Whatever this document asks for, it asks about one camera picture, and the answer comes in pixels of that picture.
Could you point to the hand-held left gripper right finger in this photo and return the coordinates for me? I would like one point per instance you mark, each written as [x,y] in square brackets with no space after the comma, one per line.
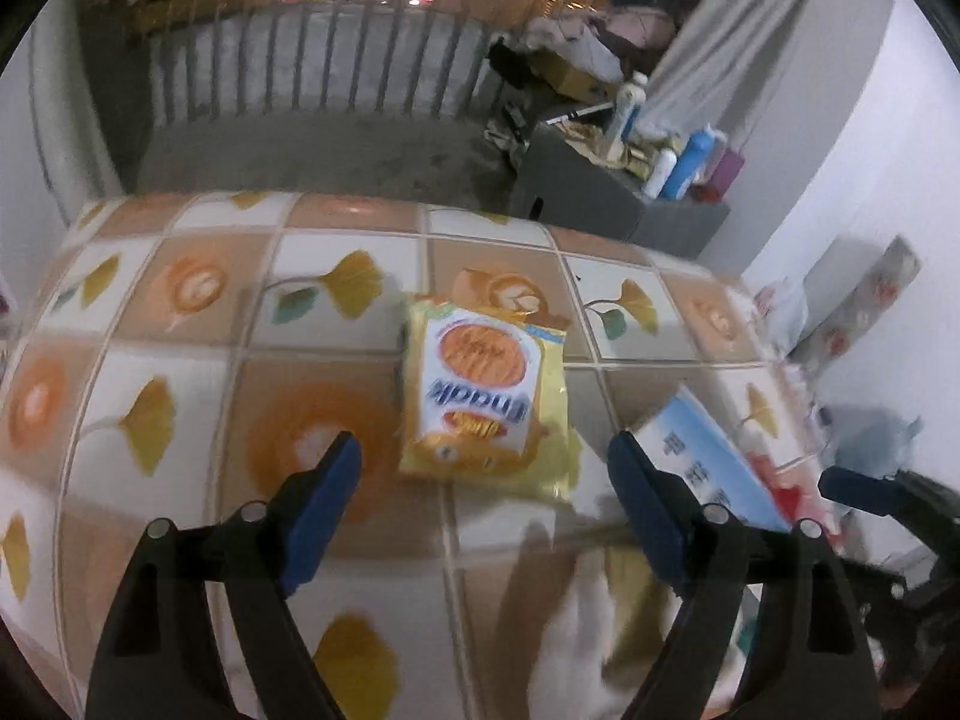
[649,510]

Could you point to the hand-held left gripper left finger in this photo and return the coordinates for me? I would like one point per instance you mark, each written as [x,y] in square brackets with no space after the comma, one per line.
[322,510]

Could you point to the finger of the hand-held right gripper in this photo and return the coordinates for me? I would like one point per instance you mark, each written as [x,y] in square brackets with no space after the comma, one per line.
[877,583]
[862,491]

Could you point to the yellow snack packet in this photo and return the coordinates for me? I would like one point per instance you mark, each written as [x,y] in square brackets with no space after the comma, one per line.
[472,390]

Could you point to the blue water jug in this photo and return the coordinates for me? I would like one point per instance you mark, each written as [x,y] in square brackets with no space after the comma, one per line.
[874,439]

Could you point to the blue white packet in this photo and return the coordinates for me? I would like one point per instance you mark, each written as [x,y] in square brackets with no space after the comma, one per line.
[697,450]

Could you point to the tile-patterned tablecloth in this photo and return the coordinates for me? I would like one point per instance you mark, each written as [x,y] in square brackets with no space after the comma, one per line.
[225,360]

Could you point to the rolled patterned mat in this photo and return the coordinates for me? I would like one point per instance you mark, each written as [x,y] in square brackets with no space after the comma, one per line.
[862,300]

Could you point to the white plastic bag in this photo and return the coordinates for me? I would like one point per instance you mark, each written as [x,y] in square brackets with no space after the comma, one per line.
[780,315]

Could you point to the white panel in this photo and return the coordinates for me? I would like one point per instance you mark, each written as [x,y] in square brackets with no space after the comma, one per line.
[829,274]

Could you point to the grey cabinet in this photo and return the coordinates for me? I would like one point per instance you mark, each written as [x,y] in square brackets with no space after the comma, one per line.
[592,187]

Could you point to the small white bottle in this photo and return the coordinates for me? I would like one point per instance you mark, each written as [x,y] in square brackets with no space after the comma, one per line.
[658,174]

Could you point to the purple cup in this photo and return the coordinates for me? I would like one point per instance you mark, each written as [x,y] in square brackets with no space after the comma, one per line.
[724,174]

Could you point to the blue bottle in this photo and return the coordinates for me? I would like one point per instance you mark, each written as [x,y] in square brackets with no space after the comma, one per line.
[688,165]

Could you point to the tall white bottle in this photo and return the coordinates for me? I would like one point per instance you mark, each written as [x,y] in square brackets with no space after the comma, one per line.
[626,109]

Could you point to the cardboard box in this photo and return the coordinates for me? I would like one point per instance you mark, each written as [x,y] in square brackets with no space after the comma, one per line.
[577,75]

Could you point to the metal railing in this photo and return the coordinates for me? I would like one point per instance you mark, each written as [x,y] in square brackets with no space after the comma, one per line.
[322,52]

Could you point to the black bag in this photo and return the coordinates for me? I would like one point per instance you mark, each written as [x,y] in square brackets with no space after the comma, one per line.
[514,60]

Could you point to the grey curtain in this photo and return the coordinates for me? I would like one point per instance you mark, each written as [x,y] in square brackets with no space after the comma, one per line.
[735,30]

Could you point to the pile of clothes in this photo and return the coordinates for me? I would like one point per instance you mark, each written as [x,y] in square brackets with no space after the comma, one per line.
[592,34]

